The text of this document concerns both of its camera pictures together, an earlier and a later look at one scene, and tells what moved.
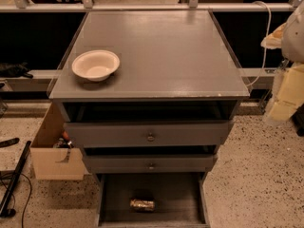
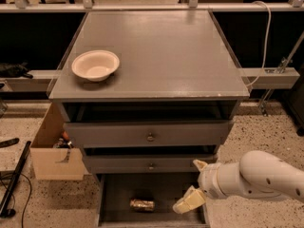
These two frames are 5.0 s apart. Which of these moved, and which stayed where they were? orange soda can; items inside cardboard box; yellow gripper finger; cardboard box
Moved: yellow gripper finger
Stayed: cardboard box; orange soda can; items inside cardboard box
